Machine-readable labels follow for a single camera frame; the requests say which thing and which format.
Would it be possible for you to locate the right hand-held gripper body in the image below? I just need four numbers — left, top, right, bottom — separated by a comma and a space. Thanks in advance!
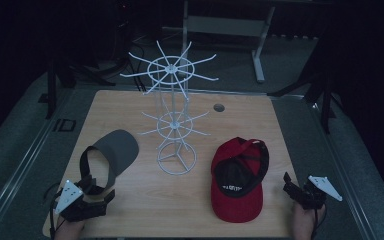
294, 175, 344, 211

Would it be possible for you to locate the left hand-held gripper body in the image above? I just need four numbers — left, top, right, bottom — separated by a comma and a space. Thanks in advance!
54, 179, 108, 223

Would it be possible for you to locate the grey visor cap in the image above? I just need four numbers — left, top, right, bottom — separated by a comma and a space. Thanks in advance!
79, 129, 140, 196

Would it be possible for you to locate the red baseball cap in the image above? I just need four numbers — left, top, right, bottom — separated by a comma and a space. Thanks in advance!
210, 136, 270, 224

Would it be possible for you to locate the white wire hat rack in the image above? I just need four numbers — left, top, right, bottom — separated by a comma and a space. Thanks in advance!
119, 40, 220, 176

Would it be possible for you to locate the person's right hand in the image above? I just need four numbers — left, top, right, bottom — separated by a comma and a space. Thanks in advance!
291, 201, 326, 240

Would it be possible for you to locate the person's left hand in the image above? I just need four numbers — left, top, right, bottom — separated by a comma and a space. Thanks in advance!
53, 214, 86, 240

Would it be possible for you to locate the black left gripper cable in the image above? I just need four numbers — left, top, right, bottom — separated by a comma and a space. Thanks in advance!
43, 182, 65, 240

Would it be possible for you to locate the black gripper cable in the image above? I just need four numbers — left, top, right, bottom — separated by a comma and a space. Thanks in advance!
43, 182, 65, 240
313, 203, 328, 236

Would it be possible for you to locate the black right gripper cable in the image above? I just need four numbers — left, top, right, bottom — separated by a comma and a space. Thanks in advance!
313, 203, 328, 236

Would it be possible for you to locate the black floor bracket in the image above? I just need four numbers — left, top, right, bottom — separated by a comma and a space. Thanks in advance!
52, 118, 78, 133

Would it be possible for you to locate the white metal desk frame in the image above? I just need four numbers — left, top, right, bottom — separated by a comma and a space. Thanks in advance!
179, 0, 277, 84

